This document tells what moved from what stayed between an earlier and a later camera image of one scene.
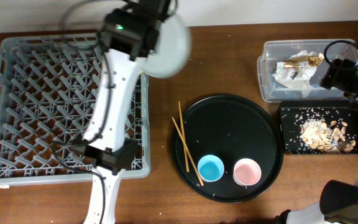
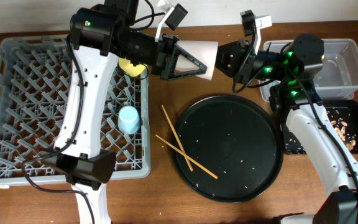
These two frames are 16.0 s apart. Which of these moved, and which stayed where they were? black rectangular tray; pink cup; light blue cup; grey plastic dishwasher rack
Moved: light blue cup; pink cup
Stayed: grey plastic dishwasher rack; black rectangular tray
